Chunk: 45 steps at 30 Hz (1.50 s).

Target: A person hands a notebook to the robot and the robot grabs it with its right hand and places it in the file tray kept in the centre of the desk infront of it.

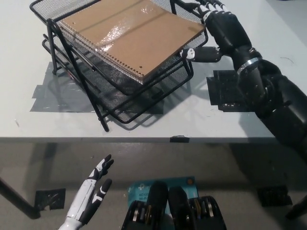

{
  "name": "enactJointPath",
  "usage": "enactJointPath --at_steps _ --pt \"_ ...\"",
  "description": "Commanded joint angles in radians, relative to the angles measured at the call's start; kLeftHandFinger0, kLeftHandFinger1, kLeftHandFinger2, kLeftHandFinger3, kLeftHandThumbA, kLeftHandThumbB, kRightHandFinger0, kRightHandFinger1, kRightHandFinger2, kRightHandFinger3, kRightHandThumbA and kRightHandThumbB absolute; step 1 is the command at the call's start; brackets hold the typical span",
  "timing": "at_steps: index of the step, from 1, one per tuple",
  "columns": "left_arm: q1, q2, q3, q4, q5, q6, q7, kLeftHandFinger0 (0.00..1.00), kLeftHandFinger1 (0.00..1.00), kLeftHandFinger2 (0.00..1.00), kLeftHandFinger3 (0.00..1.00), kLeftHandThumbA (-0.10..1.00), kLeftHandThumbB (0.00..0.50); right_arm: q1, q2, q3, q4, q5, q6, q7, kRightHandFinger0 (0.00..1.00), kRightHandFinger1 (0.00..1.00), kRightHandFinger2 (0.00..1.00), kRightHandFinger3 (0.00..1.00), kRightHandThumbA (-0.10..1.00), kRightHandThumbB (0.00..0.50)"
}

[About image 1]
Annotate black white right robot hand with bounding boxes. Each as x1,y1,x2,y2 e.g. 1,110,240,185
178,0,262,72

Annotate teal printed box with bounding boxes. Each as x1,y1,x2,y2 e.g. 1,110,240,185
128,176,199,211

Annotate black tape patch on table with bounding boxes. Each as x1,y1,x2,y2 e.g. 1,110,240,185
206,70,259,112

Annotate black mesh two-tier file tray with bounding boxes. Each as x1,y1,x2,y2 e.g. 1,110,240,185
29,0,208,132

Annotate black table leg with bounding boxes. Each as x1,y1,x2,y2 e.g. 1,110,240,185
285,197,307,220
0,177,41,219

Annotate grey duct tape patch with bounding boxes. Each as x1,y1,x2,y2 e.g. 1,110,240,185
29,61,164,115

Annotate brown spiral notebook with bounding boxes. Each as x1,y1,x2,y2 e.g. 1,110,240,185
59,0,206,85

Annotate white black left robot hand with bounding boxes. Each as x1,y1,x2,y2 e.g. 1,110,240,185
66,154,115,226

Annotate black tape patch on floor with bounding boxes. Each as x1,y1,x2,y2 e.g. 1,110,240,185
257,185,293,207
35,188,66,211

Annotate small black tape strip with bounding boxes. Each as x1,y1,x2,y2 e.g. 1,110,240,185
169,135,189,143

